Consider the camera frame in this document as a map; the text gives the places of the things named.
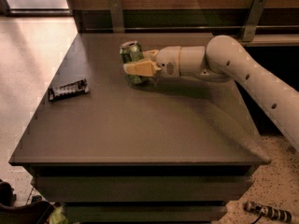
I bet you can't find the black white striped cable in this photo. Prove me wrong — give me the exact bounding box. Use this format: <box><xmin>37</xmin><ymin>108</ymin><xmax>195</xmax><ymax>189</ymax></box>
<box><xmin>243</xmin><ymin>201</ymin><xmax>299</xmax><ymax>224</ymax></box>

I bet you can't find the left metal bracket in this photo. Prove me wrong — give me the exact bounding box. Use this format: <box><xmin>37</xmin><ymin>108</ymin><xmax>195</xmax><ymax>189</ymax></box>
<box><xmin>108</xmin><ymin>0</ymin><xmax>125</xmax><ymax>33</ymax></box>

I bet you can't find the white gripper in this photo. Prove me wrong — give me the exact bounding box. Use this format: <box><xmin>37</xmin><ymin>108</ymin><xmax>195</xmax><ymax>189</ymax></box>
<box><xmin>123</xmin><ymin>46</ymin><xmax>181</xmax><ymax>77</ymax></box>

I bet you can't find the dark chair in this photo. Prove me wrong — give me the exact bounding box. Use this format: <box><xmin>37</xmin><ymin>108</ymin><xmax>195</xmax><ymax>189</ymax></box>
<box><xmin>0</xmin><ymin>179</ymin><xmax>54</xmax><ymax>224</ymax></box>

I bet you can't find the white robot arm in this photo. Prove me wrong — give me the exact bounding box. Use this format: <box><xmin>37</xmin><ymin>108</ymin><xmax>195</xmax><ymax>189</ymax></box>
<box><xmin>120</xmin><ymin>35</ymin><xmax>299</xmax><ymax>150</ymax></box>

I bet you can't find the green soda can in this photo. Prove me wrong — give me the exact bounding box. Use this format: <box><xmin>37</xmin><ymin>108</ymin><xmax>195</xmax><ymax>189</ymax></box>
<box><xmin>120</xmin><ymin>40</ymin><xmax>149</xmax><ymax>86</ymax></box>

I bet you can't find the black snack bar wrapper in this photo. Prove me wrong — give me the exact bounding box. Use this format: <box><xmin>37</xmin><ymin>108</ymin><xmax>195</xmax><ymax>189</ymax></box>
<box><xmin>48</xmin><ymin>79</ymin><xmax>89</xmax><ymax>102</ymax></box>

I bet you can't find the green crumpled bag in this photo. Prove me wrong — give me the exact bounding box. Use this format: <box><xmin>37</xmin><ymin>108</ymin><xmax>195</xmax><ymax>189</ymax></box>
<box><xmin>50</xmin><ymin>206</ymin><xmax>69</xmax><ymax>224</ymax></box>

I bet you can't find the grey drawer cabinet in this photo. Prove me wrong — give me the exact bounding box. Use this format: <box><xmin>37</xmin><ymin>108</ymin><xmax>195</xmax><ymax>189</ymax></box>
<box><xmin>10</xmin><ymin>34</ymin><xmax>269</xmax><ymax>224</ymax></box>

